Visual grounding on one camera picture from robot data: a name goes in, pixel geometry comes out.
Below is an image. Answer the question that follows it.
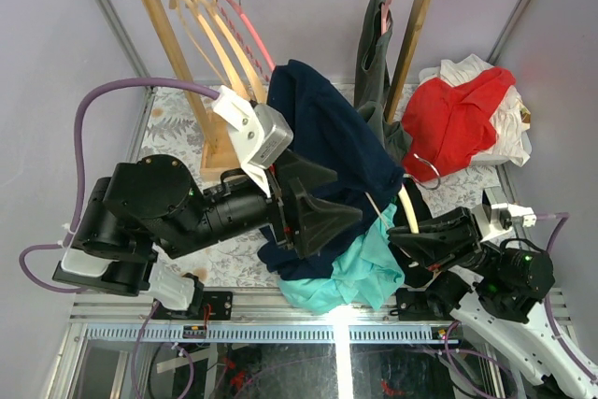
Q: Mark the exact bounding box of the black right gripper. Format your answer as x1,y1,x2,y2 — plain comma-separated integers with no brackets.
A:
385,203,499,278

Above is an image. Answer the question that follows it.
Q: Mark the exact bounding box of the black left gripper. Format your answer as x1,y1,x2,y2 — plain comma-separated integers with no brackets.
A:
169,141,366,252

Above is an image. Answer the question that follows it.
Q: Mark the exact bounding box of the cream plastic hanger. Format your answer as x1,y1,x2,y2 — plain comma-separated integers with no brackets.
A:
365,153,441,235

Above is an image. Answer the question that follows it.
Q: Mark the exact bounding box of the navy blue t-shirt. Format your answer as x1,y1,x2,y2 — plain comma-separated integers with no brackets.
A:
257,60,405,281

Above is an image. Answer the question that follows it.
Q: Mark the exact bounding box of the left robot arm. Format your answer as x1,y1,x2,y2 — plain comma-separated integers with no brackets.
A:
52,150,363,321

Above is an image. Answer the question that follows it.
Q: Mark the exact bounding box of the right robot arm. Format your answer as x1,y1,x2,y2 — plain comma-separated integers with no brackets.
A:
389,202,597,398

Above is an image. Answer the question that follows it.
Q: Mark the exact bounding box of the black t-shirt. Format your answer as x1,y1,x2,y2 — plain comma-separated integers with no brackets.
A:
389,178,434,288

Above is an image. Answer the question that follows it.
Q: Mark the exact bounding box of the teal t-shirt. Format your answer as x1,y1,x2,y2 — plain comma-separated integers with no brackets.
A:
278,204,406,315

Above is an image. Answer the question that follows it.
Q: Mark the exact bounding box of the red t-shirt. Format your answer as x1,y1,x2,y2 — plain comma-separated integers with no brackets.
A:
402,67,515,182

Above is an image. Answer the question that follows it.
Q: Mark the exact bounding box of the light wooden hanger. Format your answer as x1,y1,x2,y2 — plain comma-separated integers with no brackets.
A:
205,0,267,103
169,0,255,101

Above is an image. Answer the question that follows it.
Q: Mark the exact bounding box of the pink twisted-bar hanger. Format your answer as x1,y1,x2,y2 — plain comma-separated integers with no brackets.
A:
217,0,276,83

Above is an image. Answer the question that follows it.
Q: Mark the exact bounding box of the grey t-shirt on hanger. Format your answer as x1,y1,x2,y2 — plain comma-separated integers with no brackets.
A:
353,0,412,163

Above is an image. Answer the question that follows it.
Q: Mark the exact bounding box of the light wooden hanger left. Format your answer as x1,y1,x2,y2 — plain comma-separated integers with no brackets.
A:
169,0,255,101

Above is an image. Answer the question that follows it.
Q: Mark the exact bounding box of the white garment pile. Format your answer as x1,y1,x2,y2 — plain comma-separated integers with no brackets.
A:
419,54,532,166

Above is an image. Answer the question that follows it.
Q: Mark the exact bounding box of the floral table mat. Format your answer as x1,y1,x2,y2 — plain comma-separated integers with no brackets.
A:
133,88,506,289

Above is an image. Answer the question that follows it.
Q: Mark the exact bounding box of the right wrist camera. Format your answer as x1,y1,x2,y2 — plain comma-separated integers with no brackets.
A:
471,203,537,242

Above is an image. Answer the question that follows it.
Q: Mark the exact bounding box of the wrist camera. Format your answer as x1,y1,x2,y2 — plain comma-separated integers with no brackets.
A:
212,86,293,198
471,203,537,242

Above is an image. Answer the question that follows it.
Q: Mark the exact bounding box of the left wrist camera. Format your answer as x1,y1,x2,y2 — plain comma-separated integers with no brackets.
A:
212,86,293,198

